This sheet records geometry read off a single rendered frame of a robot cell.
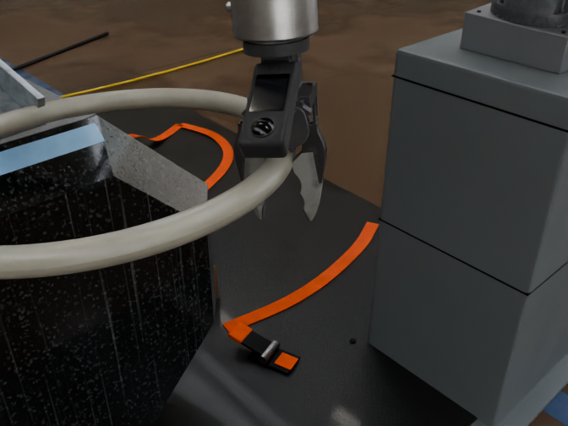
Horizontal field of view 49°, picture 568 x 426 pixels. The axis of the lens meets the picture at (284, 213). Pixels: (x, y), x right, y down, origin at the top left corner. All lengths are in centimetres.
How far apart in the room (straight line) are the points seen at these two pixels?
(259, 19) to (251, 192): 17
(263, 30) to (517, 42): 77
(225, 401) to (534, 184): 90
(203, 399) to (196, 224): 111
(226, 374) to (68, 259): 117
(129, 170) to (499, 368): 93
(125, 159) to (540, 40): 81
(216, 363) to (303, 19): 123
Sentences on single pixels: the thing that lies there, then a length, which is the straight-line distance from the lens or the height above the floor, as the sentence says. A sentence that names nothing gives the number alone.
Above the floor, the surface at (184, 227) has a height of 93.
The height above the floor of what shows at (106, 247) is 93.
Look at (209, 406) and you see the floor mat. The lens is 164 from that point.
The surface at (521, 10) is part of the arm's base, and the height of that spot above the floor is 95.
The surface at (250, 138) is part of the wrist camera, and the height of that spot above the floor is 99.
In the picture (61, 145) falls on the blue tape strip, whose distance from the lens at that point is 114.
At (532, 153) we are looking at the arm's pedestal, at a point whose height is 73.
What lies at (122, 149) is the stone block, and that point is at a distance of 119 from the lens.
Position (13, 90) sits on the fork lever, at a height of 91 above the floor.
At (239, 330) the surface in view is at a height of 7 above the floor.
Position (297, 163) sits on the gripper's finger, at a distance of 70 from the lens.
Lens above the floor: 124
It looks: 32 degrees down
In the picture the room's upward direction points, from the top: straight up
